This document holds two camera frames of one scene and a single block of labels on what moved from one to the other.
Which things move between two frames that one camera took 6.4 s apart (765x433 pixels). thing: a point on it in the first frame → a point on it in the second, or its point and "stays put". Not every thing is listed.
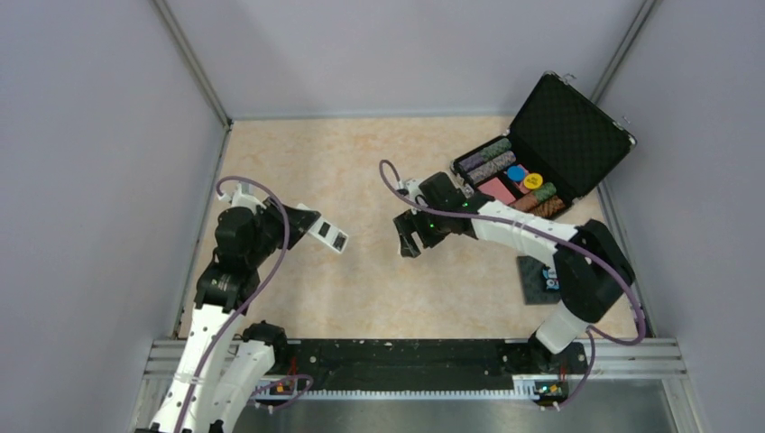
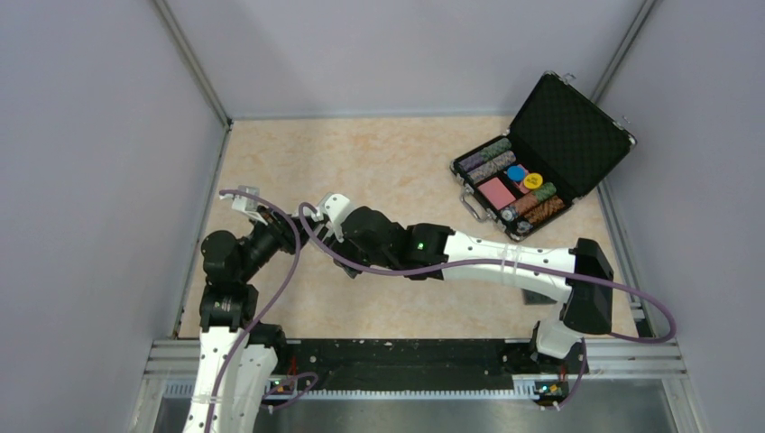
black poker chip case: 561,142 stays put
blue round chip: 516,173 stays put
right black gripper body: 432,226 → 378,259
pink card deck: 496,188 stays put
